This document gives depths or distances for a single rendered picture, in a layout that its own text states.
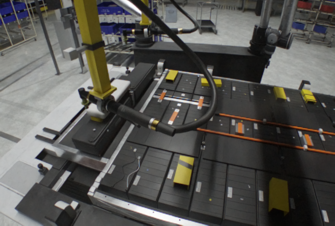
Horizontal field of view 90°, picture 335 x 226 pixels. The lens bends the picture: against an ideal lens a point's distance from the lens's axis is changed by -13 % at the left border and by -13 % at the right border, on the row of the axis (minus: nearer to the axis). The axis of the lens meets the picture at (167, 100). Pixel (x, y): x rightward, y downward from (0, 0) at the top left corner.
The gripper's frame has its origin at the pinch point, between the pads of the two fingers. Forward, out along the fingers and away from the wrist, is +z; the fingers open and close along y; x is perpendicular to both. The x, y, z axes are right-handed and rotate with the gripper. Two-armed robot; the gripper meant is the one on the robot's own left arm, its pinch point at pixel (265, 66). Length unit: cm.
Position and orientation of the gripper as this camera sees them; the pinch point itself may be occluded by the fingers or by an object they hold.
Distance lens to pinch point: 241.6
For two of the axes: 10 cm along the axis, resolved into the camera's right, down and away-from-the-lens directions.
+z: 0.0, 8.0, 6.0
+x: -9.9, -0.8, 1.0
